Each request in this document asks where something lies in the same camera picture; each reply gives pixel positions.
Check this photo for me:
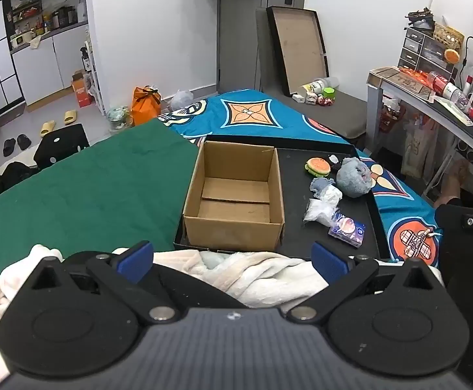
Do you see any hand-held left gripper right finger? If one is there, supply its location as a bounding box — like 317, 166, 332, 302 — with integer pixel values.
287, 241, 448, 326

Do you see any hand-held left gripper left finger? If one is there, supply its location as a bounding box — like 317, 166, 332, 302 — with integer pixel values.
19, 240, 180, 326

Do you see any kitchen shelf with items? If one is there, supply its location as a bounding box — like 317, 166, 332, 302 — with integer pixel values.
5, 0, 88, 45

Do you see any grey plush toy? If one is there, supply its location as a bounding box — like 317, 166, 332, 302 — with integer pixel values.
336, 157, 373, 198

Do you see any white desk with black top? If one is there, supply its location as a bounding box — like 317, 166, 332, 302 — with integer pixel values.
367, 66, 473, 212

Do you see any beige tote bag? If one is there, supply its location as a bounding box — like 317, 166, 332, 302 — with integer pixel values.
401, 122, 438, 179

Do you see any plastic bottle with red label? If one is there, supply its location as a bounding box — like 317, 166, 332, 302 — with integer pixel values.
427, 71, 470, 108

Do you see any green cloth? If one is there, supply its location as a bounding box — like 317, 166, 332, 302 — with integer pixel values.
0, 122, 200, 273

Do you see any black tray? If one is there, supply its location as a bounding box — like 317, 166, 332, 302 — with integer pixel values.
173, 134, 391, 261

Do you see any grey drawer organizer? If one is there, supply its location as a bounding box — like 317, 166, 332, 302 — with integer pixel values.
398, 26, 460, 80

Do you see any orange gift bag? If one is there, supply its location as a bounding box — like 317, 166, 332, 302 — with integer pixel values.
132, 86, 162, 126

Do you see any cream fluffy blanket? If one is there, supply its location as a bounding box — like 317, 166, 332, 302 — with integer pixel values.
0, 244, 330, 334

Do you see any orange toy gun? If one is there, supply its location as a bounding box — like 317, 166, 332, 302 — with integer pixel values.
399, 66, 434, 84

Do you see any clear bag with green items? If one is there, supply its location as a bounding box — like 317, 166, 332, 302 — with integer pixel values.
106, 106, 131, 133

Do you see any dark clothes pile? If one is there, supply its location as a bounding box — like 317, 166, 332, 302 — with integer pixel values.
0, 162, 40, 200

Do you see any black-edged brown board tray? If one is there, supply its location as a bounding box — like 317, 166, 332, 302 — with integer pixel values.
266, 6, 327, 96

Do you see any wicker basket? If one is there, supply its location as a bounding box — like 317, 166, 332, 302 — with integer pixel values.
433, 22, 465, 51

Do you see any white kitchen cabinet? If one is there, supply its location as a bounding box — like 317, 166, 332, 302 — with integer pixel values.
11, 24, 88, 106

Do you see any blue printed blanket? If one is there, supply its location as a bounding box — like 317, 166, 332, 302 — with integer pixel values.
157, 89, 444, 269

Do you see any denim fabric pouch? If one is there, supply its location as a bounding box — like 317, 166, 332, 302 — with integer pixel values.
309, 177, 335, 196

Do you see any grey door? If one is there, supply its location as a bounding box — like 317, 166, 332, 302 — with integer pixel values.
217, 0, 308, 94

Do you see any black stool with white dots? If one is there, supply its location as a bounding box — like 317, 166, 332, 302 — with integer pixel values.
33, 123, 90, 169

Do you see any clear plastic bag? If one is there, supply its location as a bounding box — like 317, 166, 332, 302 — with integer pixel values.
303, 199, 338, 227

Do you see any burger plush toy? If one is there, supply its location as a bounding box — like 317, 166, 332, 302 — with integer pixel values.
305, 157, 331, 178

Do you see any blue tissue packet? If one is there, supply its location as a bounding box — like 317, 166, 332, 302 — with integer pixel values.
328, 212, 366, 248

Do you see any white plastic bag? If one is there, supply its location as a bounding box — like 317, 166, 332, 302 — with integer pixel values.
170, 89, 194, 110

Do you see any white narrow rack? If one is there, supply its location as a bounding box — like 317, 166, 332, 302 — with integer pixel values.
83, 28, 107, 114

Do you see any brown cardboard box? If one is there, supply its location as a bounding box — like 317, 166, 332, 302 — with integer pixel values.
183, 140, 286, 253

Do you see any orange cardboard box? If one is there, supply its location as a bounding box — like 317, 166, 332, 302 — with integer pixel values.
72, 69, 95, 108

